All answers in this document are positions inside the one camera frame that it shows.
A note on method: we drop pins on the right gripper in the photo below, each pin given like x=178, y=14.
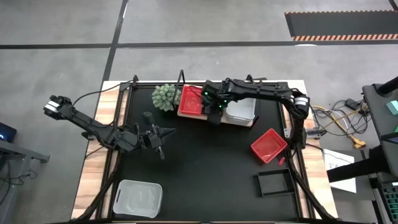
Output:
x=214, y=99

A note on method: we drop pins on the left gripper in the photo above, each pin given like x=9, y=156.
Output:
x=150, y=140

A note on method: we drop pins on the red plastic mesh basket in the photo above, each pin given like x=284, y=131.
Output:
x=188, y=102
x=269, y=145

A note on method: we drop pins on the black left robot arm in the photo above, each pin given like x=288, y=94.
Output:
x=93, y=126

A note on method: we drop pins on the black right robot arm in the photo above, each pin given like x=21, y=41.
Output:
x=264, y=90

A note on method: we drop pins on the black-framed wooden shelf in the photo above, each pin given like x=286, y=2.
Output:
x=199, y=118

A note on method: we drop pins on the green potted artificial plant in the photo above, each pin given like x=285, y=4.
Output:
x=166, y=98

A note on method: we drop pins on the black table mat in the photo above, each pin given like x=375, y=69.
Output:
x=202, y=174

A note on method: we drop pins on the small red tag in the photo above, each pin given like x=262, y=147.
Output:
x=281, y=161

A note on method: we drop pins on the black plastic mesh basket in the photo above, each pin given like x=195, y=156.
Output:
x=273, y=183

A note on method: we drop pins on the grey connector box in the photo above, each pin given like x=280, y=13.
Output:
x=315, y=133

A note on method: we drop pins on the white paper sheet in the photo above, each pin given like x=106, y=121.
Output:
x=335, y=157

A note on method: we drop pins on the black power adapter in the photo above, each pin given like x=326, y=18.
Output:
x=353, y=103

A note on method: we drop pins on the grey metal desk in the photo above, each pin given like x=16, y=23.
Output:
x=18, y=152

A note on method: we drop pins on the black orange-striped floor ramp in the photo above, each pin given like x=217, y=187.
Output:
x=342, y=25

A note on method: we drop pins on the black computer tower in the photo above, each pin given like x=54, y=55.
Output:
x=6, y=132

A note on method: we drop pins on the black support beam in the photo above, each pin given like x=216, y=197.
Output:
x=357, y=168

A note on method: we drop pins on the grey operator desk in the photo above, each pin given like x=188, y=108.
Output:
x=377, y=118

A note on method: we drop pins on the black monitor pole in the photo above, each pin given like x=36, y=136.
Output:
x=388, y=87

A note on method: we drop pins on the green plastic container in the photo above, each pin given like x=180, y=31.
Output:
x=393, y=107

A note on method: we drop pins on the black computer keyboard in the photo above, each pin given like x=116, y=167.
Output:
x=391, y=197

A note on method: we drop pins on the grey metal bracket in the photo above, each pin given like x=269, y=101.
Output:
x=287, y=132

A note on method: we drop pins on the black aluminium rig frame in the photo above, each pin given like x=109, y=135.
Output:
x=301, y=199

